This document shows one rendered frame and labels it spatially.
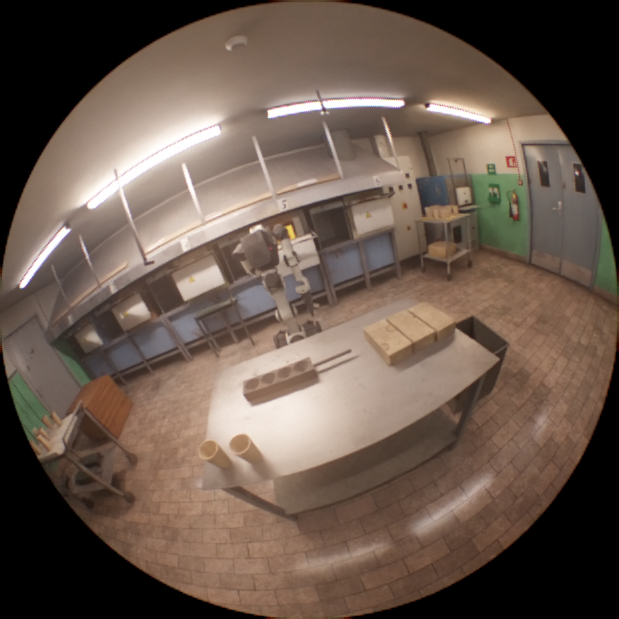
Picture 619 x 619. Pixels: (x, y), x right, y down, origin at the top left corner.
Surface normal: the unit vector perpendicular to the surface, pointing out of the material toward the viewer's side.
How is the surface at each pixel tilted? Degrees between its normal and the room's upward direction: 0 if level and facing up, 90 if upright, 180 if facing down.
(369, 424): 0
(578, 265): 90
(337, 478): 0
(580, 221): 90
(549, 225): 90
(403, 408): 0
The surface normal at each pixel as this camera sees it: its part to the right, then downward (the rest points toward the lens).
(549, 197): -0.93, 0.36
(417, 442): -0.29, -0.85
